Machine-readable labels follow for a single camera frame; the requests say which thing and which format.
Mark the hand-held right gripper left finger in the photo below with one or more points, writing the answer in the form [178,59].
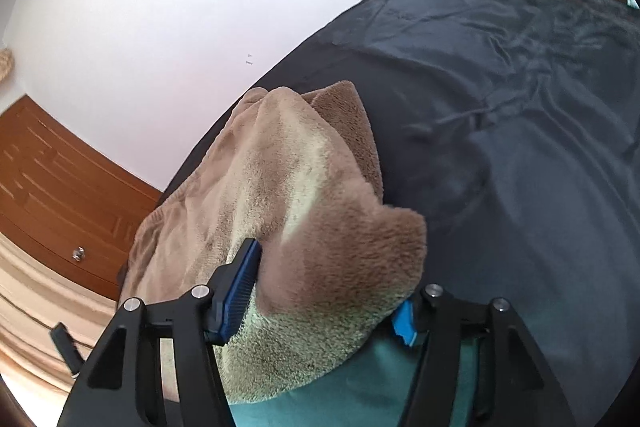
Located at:
[242,292]

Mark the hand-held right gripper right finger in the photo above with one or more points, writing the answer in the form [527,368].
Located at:
[406,324]

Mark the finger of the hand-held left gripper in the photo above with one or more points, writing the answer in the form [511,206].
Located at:
[61,332]

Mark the brown fleece towel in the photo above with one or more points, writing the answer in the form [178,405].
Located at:
[280,187]

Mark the metal door knob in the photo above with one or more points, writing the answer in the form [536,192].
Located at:
[78,253]

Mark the teal cloth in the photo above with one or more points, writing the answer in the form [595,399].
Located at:
[320,397]

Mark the wooden door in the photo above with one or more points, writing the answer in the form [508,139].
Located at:
[50,187]

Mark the dark bed sheet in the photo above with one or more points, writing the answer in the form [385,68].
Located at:
[500,107]

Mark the cream door frame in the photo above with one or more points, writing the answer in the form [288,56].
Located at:
[30,307]

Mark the woven straw wall hanging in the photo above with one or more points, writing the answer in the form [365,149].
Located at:
[5,64]

